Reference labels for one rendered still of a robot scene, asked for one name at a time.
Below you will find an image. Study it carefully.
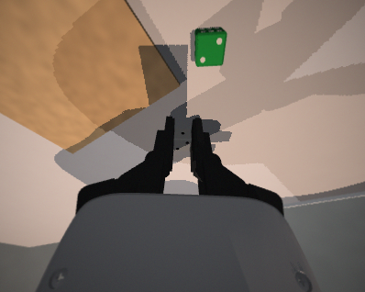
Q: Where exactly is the green die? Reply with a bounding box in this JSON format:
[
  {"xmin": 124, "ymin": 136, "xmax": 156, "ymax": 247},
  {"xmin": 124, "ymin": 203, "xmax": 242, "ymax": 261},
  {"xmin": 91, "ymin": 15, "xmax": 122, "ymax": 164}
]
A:
[{"xmin": 194, "ymin": 28, "xmax": 227, "ymax": 67}]

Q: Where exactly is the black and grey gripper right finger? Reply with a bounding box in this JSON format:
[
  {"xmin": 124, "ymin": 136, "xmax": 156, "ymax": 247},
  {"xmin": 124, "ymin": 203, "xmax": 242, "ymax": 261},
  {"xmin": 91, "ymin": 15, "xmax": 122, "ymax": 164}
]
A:
[{"xmin": 190, "ymin": 118, "xmax": 284, "ymax": 215}]

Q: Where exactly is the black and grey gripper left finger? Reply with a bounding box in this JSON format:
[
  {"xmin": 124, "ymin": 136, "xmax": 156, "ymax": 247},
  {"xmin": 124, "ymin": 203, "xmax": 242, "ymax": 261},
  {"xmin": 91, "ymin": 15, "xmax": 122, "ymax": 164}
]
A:
[{"xmin": 75, "ymin": 117, "xmax": 175, "ymax": 214}]

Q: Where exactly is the tan cork mat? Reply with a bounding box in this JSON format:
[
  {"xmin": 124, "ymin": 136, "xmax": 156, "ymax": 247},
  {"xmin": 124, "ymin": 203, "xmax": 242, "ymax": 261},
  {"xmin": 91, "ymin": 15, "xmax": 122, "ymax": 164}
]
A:
[{"xmin": 0, "ymin": 0, "xmax": 180, "ymax": 154}]

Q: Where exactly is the white die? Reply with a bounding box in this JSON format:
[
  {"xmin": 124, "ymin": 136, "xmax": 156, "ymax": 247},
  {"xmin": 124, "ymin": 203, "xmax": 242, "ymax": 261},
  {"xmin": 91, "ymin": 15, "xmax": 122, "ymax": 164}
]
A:
[{"xmin": 173, "ymin": 129, "xmax": 192, "ymax": 152}]

